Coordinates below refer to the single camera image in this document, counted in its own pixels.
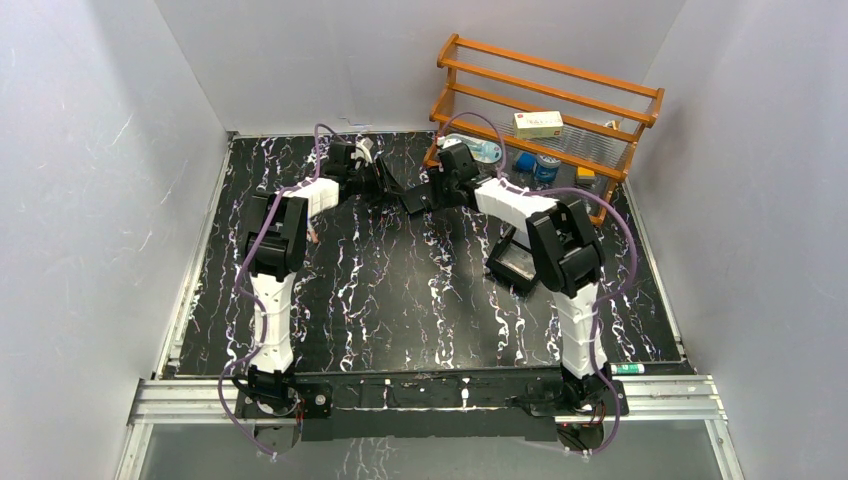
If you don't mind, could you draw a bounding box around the blue round container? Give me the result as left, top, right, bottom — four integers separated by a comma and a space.
534, 155, 562, 184

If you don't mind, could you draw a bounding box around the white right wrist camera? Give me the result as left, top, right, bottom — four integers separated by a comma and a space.
436, 135, 461, 149

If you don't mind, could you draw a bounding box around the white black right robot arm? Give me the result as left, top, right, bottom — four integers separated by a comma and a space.
427, 141, 611, 414

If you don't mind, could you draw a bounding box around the white blue packaged item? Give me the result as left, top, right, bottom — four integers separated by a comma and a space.
446, 133, 503, 164

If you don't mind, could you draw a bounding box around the black tray with cards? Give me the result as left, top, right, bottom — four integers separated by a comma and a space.
485, 226, 538, 296

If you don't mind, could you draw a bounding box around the black leather card holder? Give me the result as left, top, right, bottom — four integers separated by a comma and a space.
400, 182, 435, 217

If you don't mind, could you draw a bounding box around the green white marker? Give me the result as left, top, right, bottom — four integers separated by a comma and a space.
610, 363, 647, 376

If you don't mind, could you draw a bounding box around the orange wooden shelf rack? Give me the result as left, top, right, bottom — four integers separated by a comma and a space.
429, 33, 665, 199

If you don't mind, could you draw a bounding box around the aluminium frame rail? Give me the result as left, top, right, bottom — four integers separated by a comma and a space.
129, 373, 727, 425

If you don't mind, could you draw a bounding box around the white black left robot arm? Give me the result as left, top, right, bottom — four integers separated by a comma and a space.
232, 138, 397, 416

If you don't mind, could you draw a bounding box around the small blue cube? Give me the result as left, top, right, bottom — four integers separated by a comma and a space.
513, 152, 537, 173

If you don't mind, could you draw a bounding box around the white cardboard box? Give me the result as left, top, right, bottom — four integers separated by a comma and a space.
513, 111, 564, 139

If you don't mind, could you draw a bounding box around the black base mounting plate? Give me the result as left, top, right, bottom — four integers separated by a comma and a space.
228, 366, 630, 449

